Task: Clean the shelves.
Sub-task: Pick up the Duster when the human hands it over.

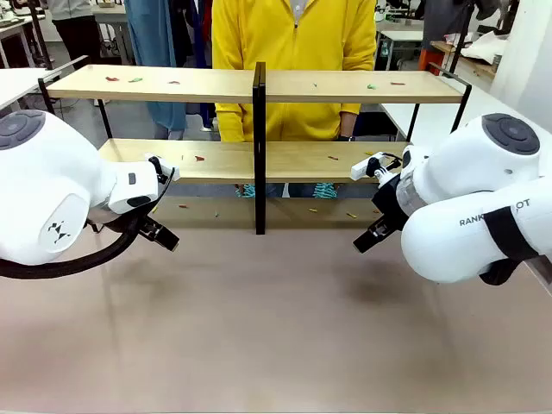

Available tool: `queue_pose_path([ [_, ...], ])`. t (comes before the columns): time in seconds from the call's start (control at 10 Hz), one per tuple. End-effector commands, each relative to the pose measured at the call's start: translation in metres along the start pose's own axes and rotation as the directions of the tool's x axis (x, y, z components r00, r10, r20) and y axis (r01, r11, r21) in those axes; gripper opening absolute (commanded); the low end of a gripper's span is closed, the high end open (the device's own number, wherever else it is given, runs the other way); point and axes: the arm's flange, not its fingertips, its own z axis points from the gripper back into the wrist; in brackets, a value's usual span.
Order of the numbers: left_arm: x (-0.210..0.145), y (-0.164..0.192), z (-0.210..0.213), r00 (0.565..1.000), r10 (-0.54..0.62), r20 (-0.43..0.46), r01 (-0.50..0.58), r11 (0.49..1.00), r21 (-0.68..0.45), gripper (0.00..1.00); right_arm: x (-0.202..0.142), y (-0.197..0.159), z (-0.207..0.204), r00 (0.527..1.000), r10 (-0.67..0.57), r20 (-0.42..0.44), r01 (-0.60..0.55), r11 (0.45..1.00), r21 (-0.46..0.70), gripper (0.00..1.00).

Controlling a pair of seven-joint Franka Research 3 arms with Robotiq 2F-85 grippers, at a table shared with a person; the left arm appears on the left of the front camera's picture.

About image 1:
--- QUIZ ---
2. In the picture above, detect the white plastic bag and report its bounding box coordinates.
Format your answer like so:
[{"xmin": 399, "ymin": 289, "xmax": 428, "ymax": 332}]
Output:
[{"xmin": 460, "ymin": 30, "xmax": 509, "ymax": 62}]

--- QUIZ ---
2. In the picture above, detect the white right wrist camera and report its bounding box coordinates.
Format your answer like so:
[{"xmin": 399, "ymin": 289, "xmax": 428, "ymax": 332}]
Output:
[{"xmin": 350, "ymin": 152, "xmax": 405, "ymax": 181}]

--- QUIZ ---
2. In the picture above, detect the black cable sleeve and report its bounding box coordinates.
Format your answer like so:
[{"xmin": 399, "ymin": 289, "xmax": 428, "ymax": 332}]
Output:
[{"xmin": 0, "ymin": 166, "xmax": 176, "ymax": 280}]

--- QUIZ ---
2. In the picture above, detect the blue hanging garment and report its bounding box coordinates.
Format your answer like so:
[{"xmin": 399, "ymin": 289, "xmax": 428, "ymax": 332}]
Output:
[{"xmin": 123, "ymin": 0, "xmax": 189, "ymax": 133}]

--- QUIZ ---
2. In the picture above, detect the black stand pole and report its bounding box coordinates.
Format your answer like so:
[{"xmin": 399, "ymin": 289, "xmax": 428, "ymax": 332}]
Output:
[
  {"xmin": 449, "ymin": 0, "xmax": 472, "ymax": 75},
  {"xmin": 26, "ymin": 0, "xmax": 56, "ymax": 71}
]

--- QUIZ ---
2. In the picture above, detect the wooden shelf with black frame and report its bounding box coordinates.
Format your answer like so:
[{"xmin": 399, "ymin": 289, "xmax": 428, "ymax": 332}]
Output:
[{"xmin": 37, "ymin": 61, "xmax": 474, "ymax": 236}]

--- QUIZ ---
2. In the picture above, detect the white background desk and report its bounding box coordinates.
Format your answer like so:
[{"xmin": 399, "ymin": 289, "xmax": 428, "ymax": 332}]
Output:
[{"xmin": 376, "ymin": 28, "xmax": 426, "ymax": 72}]

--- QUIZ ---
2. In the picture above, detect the wooden background table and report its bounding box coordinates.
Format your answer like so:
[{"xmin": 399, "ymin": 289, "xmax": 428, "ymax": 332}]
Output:
[{"xmin": 430, "ymin": 40, "xmax": 498, "ymax": 79}]

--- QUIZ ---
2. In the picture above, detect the grey hanging jacket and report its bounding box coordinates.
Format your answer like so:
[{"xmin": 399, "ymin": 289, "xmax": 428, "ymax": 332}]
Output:
[{"xmin": 421, "ymin": 0, "xmax": 476, "ymax": 51}]

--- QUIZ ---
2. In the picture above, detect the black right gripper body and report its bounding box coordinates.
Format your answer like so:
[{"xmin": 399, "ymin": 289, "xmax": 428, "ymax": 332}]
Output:
[{"xmin": 371, "ymin": 172, "xmax": 409, "ymax": 232}]

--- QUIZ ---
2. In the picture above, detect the person left forearm yellow sleeve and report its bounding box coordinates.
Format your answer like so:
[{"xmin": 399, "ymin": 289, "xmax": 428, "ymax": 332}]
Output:
[{"xmin": 338, "ymin": 110, "xmax": 361, "ymax": 138}]

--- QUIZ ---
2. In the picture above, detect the person in grey top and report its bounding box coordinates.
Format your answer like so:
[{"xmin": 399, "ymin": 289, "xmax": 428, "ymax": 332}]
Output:
[{"xmin": 50, "ymin": 0, "xmax": 103, "ymax": 70}]

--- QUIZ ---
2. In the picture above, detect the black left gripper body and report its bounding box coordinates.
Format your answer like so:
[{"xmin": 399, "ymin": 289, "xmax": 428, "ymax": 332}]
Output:
[{"xmin": 137, "ymin": 214, "xmax": 162, "ymax": 239}]

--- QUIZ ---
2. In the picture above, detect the orange background object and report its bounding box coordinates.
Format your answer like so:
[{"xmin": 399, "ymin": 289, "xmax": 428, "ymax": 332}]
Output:
[{"xmin": 419, "ymin": 48, "xmax": 440, "ymax": 72}]

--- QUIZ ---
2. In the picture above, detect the dark hanging garment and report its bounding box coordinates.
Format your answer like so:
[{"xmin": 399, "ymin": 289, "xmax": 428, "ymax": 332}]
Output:
[{"xmin": 169, "ymin": 0, "xmax": 215, "ymax": 68}]

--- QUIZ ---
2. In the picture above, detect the white side table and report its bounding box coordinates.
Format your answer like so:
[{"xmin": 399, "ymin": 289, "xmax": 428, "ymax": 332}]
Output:
[
  {"xmin": 0, "ymin": 54, "xmax": 90, "ymax": 111},
  {"xmin": 379, "ymin": 88, "xmax": 552, "ymax": 144}
]

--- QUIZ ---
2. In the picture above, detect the person right forearm yellow sleeve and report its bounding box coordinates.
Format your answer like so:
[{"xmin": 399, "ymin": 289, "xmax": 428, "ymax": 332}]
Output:
[{"xmin": 214, "ymin": 101, "xmax": 248, "ymax": 142}]

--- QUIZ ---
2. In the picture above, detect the black strap on arm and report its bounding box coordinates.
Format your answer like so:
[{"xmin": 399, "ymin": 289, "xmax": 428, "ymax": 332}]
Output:
[{"xmin": 478, "ymin": 205, "xmax": 545, "ymax": 286}]

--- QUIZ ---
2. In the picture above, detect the person in yellow hoodie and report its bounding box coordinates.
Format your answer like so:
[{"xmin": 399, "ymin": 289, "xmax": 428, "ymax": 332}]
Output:
[{"xmin": 210, "ymin": 0, "xmax": 379, "ymax": 199}]

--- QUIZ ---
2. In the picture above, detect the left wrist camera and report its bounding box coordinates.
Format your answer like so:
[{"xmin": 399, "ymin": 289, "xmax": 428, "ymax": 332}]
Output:
[{"xmin": 144, "ymin": 153, "xmax": 173, "ymax": 185}]

